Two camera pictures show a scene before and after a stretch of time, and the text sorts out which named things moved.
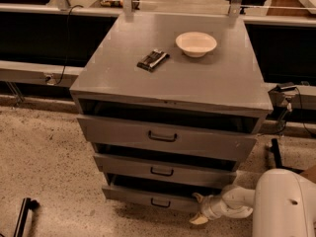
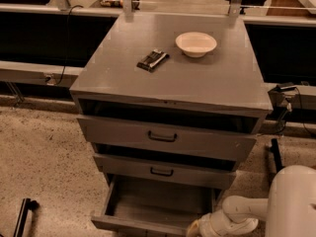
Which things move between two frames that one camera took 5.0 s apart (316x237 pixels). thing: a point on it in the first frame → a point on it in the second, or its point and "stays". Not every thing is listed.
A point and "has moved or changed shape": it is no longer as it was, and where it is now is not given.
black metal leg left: [27, 204] stays
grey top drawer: [166, 137] stays
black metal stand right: [277, 160] stays
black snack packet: [154, 59] stays
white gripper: [208, 205] → [205, 223]
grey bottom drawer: [160, 193] has moved or changed shape
